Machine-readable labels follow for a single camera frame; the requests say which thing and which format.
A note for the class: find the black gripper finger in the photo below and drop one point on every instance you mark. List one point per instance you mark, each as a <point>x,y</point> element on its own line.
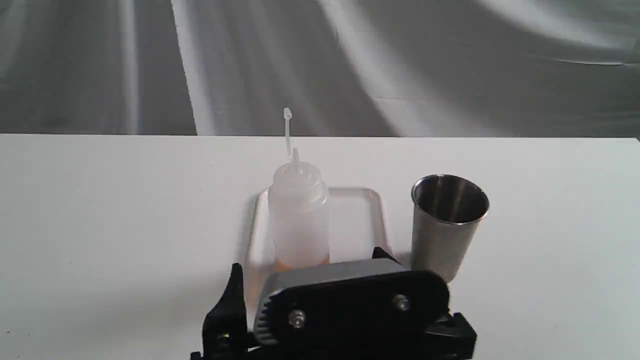
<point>227,315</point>

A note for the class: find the white plastic tray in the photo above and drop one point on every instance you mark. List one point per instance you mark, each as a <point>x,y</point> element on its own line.
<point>357,225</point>

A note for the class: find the grey backdrop cloth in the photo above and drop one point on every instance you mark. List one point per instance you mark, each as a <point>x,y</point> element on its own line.
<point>346,68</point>

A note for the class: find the translucent squeeze bottle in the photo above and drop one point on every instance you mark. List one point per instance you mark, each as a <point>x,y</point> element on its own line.
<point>299,211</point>

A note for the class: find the stainless steel cup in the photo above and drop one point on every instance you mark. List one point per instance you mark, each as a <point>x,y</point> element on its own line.
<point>447,211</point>

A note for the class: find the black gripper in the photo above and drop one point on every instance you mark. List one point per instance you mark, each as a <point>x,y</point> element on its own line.
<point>450,338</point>

